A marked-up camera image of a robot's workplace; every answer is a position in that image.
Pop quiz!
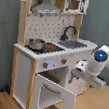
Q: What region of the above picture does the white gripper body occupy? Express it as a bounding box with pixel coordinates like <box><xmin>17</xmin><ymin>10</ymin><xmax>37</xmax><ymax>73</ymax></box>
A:
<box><xmin>71</xmin><ymin>61</ymin><xmax>106</xmax><ymax>90</ymax></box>

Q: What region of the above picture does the white oven door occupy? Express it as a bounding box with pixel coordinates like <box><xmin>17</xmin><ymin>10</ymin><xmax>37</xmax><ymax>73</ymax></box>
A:
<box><xmin>31</xmin><ymin>75</ymin><xmax>76</xmax><ymax>109</ymax></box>

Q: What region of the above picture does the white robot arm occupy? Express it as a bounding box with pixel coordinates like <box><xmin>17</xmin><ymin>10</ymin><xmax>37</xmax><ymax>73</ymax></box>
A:
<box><xmin>71</xmin><ymin>45</ymin><xmax>109</xmax><ymax>90</ymax></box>

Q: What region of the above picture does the wooden toy kitchen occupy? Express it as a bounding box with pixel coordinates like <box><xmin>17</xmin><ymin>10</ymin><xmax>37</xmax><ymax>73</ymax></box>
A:
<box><xmin>10</xmin><ymin>0</ymin><xmax>96</xmax><ymax>109</ymax></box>

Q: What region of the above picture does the grey toy sink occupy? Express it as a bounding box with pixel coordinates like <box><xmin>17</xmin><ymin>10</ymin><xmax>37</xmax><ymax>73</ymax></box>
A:
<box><xmin>58</xmin><ymin>40</ymin><xmax>86</xmax><ymax>49</ymax></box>

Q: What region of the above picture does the red left oven knob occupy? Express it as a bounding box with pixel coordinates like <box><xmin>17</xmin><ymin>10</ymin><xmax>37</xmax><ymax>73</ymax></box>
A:
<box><xmin>43</xmin><ymin>62</ymin><xmax>48</xmax><ymax>68</ymax></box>

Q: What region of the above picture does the black toy faucet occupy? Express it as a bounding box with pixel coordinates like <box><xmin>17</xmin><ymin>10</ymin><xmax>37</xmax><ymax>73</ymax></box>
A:
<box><xmin>60</xmin><ymin>26</ymin><xmax>77</xmax><ymax>41</ymax></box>

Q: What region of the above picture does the black toy stovetop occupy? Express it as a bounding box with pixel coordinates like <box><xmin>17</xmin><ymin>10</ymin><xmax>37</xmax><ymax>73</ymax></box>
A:
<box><xmin>26</xmin><ymin>42</ymin><xmax>62</xmax><ymax>54</ymax></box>

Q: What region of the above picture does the silver toy pot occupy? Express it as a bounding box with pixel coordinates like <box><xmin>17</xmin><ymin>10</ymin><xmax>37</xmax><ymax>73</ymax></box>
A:
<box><xmin>29</xmin><ymin>38</ymin><xmax>45</xmax><ymax>50</ymax></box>

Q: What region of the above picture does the grey range hood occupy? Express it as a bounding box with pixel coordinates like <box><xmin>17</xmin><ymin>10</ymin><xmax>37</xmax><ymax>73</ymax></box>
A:
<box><xmin>32</xmin><ymin>0</ymin><xmax>61</xmax><ymax>14</ymax></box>

